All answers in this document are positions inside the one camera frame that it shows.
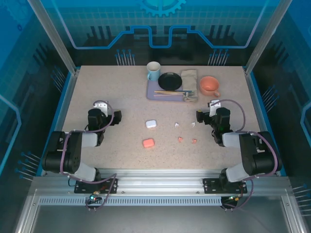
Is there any orange cup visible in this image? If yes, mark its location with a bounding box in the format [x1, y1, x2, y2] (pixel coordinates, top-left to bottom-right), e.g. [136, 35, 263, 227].
[199, 76, 221, 98]

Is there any beige folded napkin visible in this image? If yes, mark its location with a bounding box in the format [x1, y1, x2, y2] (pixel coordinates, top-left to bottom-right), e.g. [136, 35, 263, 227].
[180, 69, 199, 103]

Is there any lilac serving tray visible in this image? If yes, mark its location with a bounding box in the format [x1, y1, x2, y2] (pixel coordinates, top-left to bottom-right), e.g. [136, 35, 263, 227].
[145, 79, 188, 102]

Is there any black plate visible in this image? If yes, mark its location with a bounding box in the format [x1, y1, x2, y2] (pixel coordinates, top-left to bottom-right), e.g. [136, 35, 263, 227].
[157, 72, 183, 90]

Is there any light blue mug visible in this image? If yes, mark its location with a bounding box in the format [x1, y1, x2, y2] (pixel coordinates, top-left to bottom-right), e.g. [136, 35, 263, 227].
[146, 61, 161, 82]

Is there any steel shelf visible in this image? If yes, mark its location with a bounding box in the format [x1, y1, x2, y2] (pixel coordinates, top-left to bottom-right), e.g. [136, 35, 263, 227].
[14, 189, 311, 233]

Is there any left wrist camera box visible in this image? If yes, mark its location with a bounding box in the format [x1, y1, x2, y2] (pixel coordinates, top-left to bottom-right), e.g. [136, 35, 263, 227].
[93, 100, 109, 114]

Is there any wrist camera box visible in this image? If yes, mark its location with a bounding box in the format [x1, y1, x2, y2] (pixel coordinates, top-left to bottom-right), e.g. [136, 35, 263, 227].
[207, 99, 223, 110]
[93, 100, 109, 114]

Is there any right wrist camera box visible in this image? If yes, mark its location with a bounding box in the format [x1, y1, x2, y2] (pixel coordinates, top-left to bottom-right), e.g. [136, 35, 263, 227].
[207, 99, 223, 110]

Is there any aluminium table side rail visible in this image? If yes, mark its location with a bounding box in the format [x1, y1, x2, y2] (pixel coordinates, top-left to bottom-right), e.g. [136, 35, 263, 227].
[40, 69, 80, 177]
[243, 67, 284, 177]

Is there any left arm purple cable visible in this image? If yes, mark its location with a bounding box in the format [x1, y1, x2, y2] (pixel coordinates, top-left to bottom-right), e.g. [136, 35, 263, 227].
[59, 100, 119, 212]

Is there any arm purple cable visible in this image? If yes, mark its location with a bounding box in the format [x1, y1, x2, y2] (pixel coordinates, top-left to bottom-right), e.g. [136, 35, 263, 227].
[59, 100, 119, 212]
[210, 99, 279, 212]

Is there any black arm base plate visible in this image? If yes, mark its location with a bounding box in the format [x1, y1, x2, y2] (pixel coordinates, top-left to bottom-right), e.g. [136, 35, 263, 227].
[74, 178, 119, 194]
[203, 178, 248, 194]

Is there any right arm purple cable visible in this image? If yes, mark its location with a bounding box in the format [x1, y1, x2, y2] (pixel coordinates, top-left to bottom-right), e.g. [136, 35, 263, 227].
[210, 99, 279, 212]

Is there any aluminium mounting rail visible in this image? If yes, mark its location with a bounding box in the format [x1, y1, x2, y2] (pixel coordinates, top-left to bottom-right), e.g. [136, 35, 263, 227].
[33, 168, 291, 196]

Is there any aluminium frame post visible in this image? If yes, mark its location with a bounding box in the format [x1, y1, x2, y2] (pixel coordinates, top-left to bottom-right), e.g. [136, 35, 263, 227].
[27, 0, 80, 75]
[243, 0, 287, 75]

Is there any slotted cable duct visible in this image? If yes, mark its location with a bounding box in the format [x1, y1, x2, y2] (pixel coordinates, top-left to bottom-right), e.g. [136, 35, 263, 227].
[38, 197, 223, 206]

